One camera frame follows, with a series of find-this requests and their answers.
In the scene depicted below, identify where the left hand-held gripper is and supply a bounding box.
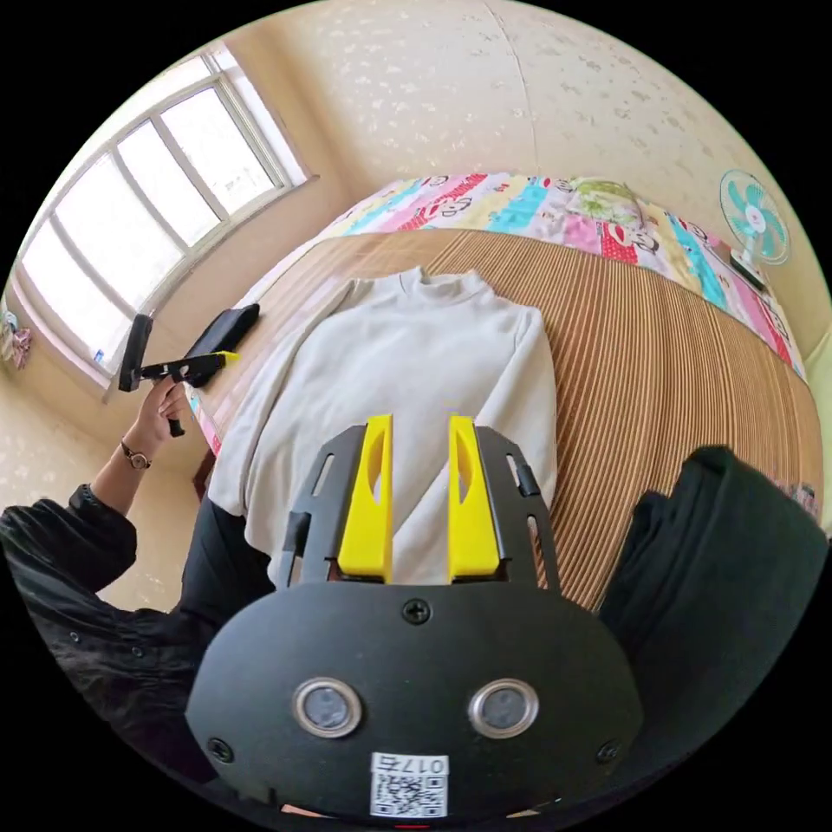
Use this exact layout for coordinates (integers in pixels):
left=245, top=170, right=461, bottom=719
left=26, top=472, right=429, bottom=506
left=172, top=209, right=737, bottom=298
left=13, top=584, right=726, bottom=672
left=133, top=350, right=242, bottom=438

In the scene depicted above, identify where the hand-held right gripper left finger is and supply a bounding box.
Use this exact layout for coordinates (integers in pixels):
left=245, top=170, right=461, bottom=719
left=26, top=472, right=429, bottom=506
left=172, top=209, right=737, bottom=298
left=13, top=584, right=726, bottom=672
left=337, top=413, right=396, bottom=584

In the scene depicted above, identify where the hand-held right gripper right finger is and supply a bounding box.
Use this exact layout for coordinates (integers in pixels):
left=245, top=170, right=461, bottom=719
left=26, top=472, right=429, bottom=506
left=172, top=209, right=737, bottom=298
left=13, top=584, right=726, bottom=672
left=447, top=413, right=503, bottom=583

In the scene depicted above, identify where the person's left forearm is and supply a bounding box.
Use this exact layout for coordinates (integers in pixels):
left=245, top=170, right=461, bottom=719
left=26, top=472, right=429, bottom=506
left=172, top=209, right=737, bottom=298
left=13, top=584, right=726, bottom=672
left=88, top=436, right=154, bottom=507

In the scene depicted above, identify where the white long sleeve shirt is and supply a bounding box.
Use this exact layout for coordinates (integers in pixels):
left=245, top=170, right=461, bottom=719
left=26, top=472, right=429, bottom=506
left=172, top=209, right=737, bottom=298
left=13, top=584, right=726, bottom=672
left=206, top=266, right=559, bottom=588

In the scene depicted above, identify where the person's left hand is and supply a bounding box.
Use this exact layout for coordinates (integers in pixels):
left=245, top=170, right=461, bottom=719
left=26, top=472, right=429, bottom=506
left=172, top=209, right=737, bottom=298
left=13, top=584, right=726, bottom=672
left=132, top=375, right=193, bottom=458

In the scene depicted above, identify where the window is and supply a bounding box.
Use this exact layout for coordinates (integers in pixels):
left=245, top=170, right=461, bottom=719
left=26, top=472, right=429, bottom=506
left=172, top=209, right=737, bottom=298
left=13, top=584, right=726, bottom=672
left=12, top=49, right=312, bottom=393

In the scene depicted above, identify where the bed with woven mat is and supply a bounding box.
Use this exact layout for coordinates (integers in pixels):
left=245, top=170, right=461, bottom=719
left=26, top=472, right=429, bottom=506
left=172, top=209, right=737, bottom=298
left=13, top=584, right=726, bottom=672
left=185, top=172, right=811, bottom=615

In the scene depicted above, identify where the pile of clothes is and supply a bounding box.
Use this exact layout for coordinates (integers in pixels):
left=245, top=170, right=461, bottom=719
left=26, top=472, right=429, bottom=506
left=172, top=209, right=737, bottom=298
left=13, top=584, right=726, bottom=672
left=596, top=445, right=832, bottom=802

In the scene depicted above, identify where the person's body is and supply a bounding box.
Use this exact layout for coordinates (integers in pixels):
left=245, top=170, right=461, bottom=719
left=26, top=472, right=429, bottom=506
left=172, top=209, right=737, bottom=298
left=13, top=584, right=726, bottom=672
left=0, top=484, right=282, bottom=789

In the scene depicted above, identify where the teal standing fan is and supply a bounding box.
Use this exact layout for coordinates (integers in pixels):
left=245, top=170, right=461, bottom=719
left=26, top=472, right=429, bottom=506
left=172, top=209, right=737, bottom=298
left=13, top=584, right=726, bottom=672
left=718, top=168, right=794, bottom=292

